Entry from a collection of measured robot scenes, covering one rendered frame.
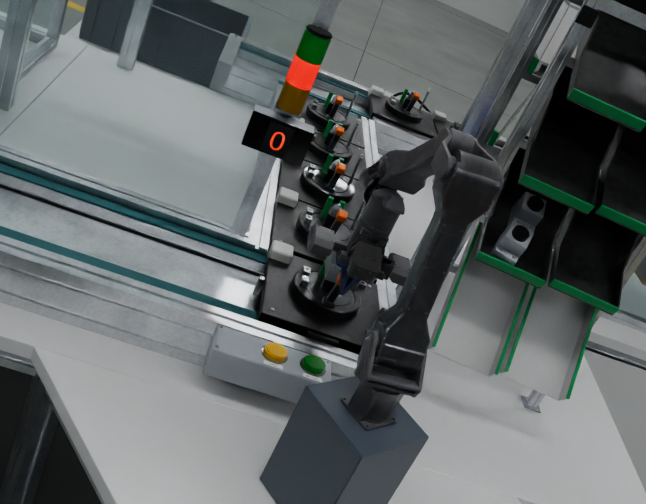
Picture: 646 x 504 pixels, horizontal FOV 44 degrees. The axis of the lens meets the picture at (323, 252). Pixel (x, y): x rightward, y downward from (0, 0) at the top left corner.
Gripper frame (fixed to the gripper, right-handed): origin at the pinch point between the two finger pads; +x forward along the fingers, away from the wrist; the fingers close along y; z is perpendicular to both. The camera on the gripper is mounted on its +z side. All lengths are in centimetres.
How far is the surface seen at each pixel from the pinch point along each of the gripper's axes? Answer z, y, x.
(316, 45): -20.8, -18.8, -30.2
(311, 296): -6.8, -3.0, 10.2
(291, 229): -33.4, -7.6, 12.3
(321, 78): -155, -1, 16
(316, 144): -82, -3, 11
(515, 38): -118, 43, -29
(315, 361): 10.2, -1.2, 11.7
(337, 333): -0.5, 3.0, 12.0
